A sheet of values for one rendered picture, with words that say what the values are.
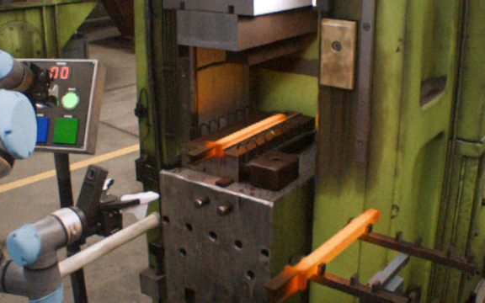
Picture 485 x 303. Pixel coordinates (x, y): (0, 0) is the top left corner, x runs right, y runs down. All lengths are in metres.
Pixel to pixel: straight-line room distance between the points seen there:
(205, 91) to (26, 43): 4.58
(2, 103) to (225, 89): 1.06
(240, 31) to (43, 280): 0.76
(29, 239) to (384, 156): 0.88
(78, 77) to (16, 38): 4.45
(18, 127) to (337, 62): 0.82
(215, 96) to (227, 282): 0.59
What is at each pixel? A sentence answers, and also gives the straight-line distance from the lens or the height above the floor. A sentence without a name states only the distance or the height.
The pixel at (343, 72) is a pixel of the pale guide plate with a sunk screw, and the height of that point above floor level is 1.23.
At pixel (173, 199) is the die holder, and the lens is 1.75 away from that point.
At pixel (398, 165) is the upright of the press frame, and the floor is 1.01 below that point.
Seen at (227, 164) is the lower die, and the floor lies 0.96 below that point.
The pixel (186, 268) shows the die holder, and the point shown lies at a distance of 1.83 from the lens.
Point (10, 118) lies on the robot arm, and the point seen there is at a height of 1.29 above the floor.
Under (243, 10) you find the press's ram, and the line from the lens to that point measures 1.52.
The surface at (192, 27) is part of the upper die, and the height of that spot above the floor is 1.32.
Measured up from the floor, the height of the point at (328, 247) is 0.95.
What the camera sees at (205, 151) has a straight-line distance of 1.62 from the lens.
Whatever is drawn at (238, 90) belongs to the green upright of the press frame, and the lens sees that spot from 2.04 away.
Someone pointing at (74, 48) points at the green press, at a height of 0.35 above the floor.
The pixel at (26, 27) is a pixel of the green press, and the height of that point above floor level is 0.71.
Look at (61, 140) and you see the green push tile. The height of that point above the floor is 0.99.
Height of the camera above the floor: 1.57
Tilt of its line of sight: 20 degrees down
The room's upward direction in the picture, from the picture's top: straight up
